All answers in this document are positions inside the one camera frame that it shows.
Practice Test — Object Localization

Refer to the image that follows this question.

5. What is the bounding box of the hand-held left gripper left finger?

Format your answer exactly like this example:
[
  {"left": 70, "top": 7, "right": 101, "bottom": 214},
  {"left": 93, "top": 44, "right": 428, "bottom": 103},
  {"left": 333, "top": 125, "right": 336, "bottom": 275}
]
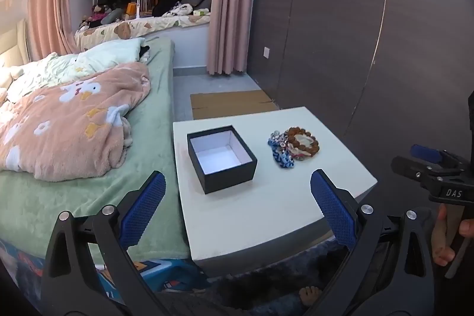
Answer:
[{"left": 40, "top": 171, "right": 167, "bottom": 316}]

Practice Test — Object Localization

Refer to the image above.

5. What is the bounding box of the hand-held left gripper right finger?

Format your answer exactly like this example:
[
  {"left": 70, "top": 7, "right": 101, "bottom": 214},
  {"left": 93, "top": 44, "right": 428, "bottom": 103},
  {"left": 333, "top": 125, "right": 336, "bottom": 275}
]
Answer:
[{"left": 310, "top": 169, "right": 445, "bottom": 316}]

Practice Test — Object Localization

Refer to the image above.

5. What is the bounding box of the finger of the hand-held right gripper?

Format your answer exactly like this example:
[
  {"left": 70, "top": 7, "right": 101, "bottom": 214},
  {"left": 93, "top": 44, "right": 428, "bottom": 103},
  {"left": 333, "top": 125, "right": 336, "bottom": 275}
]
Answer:
[
  {"left": 410, "top": 144, "right": 462, "bottom": 172},
  {"left": 391, "top": 156, "right": 445, "bottom": 191}
]

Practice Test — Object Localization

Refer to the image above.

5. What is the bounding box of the white pouch with red ribbon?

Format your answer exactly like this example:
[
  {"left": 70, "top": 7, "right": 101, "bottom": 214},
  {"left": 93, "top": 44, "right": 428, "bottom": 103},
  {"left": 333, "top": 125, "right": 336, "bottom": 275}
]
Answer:
[{"left": 289, "top": 136, "right": 317, "bottom": 161}]

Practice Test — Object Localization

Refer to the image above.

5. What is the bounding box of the brown bead bracelet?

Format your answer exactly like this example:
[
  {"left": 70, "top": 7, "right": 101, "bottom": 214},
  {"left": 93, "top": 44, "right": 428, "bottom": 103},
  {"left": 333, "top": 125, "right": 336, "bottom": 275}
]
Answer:
[{"left": 284, "top": 127, "right": 319, "bottom": 157}]

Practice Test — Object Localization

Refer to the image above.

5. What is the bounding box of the silver skull necklace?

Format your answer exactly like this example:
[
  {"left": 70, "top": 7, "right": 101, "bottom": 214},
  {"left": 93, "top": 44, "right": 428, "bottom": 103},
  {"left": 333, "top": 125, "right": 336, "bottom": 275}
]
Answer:
[{"left": 272, "top": 131, "right": 291, "bottom": 154}]

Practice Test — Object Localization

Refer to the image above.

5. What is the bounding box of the black square box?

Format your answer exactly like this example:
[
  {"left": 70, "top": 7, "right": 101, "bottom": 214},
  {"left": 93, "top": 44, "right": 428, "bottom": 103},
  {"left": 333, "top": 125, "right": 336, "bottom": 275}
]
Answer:
[{"left": 187, "top": 124, "right": 258, "bottom": 194}]

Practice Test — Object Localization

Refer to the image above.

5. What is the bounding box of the person's right hand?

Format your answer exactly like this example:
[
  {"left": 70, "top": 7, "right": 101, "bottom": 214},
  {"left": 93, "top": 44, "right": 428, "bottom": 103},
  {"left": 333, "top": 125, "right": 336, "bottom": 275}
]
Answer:
[{"left": 431, "top": 205, "right": 474, "bottom": 267}]

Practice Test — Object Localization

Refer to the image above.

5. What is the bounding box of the white low table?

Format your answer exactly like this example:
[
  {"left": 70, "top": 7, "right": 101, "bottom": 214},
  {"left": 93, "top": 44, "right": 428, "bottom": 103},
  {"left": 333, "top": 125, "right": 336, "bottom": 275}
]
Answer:
[{"left": 172, "top": 107, "right": 378, "bottom": 274}]

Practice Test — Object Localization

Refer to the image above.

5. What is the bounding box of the blue printed storage box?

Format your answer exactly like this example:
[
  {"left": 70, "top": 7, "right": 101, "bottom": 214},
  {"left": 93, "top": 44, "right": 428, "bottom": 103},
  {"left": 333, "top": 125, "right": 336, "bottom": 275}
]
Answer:
[{"left": 0, "top": 238, "right": 208, "bottom": 305}]

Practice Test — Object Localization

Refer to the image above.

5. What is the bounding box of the bed with green sheet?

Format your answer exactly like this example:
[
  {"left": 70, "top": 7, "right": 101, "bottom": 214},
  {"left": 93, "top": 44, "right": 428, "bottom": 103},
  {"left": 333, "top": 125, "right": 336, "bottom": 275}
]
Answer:
[{"left": 0, "top": 38, "right": 191, "bottom": 261}]

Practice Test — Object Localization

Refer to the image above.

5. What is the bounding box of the dark blue fluffy rug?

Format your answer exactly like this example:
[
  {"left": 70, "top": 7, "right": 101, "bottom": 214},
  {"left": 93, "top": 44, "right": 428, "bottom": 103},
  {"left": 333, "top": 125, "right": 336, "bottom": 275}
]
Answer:
[{"left": 207, "top": 238, "right": 352, "bottom": 316}]

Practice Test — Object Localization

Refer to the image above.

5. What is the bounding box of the person's foot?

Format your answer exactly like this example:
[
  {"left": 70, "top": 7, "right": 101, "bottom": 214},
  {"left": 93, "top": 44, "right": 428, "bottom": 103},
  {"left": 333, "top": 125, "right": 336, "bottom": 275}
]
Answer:
[{"left": 298, "top": 285, "right": 323, "bottom": 307}]

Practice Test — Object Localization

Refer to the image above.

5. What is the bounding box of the pink printed blanket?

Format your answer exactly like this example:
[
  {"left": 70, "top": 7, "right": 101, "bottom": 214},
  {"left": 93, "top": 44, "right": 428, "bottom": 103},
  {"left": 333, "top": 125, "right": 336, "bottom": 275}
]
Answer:
[{"left": 0, "top": 62, "right": 152, "bottom": 182}]

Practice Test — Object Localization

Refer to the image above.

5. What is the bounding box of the flat cardboard sheet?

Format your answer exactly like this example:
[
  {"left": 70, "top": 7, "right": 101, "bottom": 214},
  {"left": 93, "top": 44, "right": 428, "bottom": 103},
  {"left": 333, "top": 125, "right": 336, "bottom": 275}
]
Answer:
[{"left": 190, "top": 90, "right": 278, "bottom": 120}]

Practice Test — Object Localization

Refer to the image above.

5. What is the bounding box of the light green quilt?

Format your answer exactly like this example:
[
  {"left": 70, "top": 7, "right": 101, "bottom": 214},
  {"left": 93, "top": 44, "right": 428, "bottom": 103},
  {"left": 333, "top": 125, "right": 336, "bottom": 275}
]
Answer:
[{"left": 0, "top": 38, "right": 146, "bottom": 102}]

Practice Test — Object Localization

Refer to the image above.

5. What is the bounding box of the printed window seat cushion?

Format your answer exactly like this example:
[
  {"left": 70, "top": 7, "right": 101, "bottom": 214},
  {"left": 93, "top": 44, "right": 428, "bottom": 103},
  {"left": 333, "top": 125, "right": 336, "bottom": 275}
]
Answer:
[{"left": 74, "top": 13, "right": 212, "bottom": 50}]

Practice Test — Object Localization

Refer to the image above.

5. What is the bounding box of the pile of plush toys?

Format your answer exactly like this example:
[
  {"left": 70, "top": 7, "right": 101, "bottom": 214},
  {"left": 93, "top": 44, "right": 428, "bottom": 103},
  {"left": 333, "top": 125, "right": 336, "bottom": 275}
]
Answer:
[{"left": 83, "top": 3, "right": 123, "bottom": 30}]

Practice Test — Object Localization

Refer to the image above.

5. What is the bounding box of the white printed cloth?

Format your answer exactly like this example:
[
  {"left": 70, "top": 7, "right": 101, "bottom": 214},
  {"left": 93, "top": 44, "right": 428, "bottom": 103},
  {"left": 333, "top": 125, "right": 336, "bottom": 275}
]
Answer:
[{"left": 163, "top": 3, "right": 193, "bottom": 17}]

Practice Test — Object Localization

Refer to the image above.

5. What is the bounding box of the cream headboard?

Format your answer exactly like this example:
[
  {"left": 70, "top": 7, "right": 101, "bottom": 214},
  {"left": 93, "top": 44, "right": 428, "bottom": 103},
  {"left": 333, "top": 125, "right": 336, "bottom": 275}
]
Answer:
[{"left": 0, "top": 18, "right": 32, "bottom": 68}]

